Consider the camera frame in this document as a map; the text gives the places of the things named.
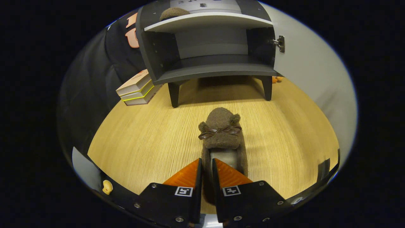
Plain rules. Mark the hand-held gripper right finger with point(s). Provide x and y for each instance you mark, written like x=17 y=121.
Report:
x=216 y=199

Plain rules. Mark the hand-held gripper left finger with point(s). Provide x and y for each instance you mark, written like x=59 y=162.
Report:
x=198 y=202

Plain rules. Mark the brown fuzzy shoe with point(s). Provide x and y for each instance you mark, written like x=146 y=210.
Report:
x=174 y=13
x=221 y=139

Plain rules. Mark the dark grey shoe cabinet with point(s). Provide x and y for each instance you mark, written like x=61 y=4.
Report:
x=205 y=71

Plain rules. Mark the metal door hinge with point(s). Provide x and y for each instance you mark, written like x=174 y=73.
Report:
x=281 y=43

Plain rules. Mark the small yellow knob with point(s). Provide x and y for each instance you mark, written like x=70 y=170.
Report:
x=107 y=186

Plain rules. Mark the grey book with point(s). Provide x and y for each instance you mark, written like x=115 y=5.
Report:
x=144 y=100

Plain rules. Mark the yellow-edged book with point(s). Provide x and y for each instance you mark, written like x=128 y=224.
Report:
x=139 y=95

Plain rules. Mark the small orange object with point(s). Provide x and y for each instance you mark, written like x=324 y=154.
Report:
x=279 y=79

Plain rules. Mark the black backdrop cloth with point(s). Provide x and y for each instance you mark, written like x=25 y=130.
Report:
x=95 y=79

